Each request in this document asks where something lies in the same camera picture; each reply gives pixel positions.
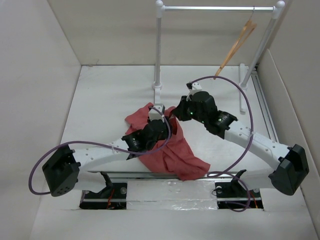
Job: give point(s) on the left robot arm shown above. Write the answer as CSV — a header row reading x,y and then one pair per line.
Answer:
x,y
69,169

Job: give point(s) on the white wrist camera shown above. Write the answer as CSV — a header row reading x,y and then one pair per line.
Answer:
x,y
156,112
193,88

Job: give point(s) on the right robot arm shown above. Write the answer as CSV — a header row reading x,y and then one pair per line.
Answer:
x,y
288,165

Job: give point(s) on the wooden clothes hanger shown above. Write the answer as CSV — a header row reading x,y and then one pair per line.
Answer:
x,y
246,31

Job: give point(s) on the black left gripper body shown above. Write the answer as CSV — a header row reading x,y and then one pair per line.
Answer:
x,y
164,135

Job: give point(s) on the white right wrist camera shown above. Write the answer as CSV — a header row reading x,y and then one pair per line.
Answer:
x,y
193,88

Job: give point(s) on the aluminium side rail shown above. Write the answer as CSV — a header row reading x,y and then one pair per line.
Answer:
x,y
268,121

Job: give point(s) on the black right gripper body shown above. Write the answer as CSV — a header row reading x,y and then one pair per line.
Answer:
x,y
187,111

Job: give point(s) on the aluminium front rail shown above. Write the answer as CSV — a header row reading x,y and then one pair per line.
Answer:
x,y
115,198

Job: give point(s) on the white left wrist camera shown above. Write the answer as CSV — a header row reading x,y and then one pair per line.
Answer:
x,y
156,112

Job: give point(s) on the white clothes rack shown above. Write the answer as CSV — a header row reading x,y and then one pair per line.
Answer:
x,y
276,11

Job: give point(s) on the red t shirt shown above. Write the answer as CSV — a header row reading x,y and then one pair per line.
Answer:
x,y
176,157

